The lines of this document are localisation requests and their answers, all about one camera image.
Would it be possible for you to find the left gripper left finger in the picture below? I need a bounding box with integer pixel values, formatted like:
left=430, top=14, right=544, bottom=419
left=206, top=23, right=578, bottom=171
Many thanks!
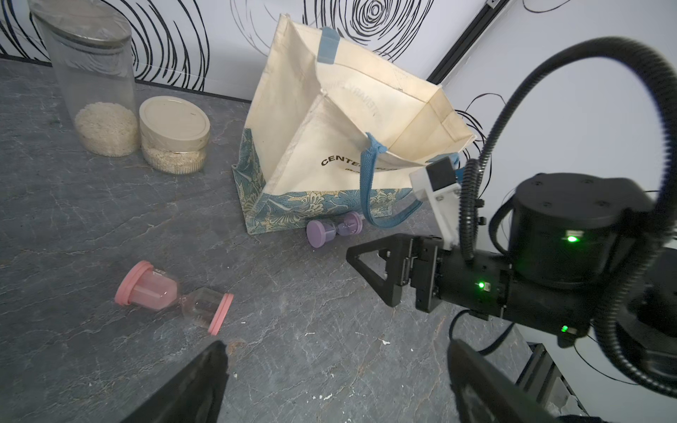
left=124, top=341, right=228, bottom=423

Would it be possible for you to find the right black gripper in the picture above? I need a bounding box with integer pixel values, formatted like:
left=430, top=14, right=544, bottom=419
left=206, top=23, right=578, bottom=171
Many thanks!
left=346, top=234, right=597, bottom=347

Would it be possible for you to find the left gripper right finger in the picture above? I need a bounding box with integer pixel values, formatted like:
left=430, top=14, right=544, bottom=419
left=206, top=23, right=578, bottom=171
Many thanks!
left=448, top=340, right=557, bottom=423

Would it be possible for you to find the purple hourglass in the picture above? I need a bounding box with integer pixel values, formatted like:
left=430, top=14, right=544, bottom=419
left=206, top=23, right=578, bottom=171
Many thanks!
left=306, top=211, right=363, bottom=249

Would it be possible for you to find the pink hourglass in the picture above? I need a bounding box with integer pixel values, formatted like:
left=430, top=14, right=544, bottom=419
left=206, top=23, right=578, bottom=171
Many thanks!
left=114, top=261, right=234, bottom=336

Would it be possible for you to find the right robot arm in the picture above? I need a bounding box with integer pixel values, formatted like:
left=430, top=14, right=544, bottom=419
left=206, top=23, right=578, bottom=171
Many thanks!
left=347, top=173, right=676, bottom=396

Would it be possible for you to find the cream canvas tote bag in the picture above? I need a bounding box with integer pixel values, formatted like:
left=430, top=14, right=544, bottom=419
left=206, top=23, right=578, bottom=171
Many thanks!
left=234, top=15, right=475, bottom=234

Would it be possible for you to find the tall glass jar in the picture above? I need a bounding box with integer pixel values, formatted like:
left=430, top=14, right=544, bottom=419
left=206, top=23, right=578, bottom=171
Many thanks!
left=28, top=1, right=140, bottom=157

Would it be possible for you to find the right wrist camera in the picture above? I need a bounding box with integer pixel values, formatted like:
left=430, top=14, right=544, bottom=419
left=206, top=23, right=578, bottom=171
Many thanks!
left=410, top=153, right=461, bottom=250

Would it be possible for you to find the black corrugated cable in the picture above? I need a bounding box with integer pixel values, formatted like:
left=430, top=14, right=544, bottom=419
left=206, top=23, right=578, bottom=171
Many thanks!
left=457, top=35, right=677, bottom=400

